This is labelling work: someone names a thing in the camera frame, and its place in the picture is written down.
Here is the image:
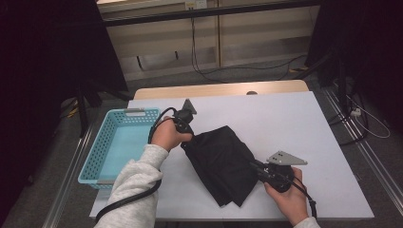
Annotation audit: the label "person's left hand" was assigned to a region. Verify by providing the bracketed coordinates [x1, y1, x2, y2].
[150, 116, 194, 153]

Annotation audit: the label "yellow cable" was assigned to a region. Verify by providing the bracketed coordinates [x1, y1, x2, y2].
[60, 99, 79, 120]

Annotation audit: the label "metal floor rail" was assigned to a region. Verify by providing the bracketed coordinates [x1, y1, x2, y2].
[322, 87, 403, 207]
[42, 125, 93, 228]

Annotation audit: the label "black looped cable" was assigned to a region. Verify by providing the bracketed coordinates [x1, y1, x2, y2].
[327, 90, 371, 147]

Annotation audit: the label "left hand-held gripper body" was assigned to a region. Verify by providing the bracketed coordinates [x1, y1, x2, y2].
[172, 98, 198, 135]

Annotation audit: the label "black pants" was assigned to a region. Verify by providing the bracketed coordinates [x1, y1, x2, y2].
[180, 124, 271, 209]

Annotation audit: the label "right hand-held gripper cable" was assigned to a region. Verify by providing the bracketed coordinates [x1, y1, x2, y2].
[278, 172, 318, 220]

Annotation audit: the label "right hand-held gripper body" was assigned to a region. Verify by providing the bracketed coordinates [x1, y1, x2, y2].
[258, 150, 309, 194]

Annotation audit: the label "left hand-held gripper cable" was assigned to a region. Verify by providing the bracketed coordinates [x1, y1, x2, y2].
[94, 106, 179, 223]

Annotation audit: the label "light blue perforated basket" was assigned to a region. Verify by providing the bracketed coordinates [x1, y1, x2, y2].
[77, 107, 162, 191]

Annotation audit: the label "white cable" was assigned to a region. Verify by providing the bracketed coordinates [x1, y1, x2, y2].
[346, 94, 392, 140]

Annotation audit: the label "black floor cable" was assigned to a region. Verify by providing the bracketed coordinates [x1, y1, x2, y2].
[202, 54, 308, 78]

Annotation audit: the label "black socket cable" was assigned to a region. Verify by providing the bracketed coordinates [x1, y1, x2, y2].
[189, 16, 230, 85]

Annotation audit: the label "hand-held gripper cable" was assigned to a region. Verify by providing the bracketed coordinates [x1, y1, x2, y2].
[278, 172, 318, 220]
[94, 106, 179, 223]

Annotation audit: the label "white wall socket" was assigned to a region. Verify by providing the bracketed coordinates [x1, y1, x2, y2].
[184, 0, 208, 10]

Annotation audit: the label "person's right hand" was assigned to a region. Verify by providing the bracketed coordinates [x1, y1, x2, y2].
[263, 166, 310, 227]

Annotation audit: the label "black stand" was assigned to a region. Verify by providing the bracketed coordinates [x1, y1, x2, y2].
[75, 81, 135, 139]
[294, 49, 350, 112]

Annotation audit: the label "wooden table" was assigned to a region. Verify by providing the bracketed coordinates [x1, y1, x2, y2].
[89, 79, 374, 222]

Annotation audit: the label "black curtain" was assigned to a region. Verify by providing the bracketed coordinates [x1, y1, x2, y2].
[305, 0, 403, 134]
[0, 0, 128, 219]

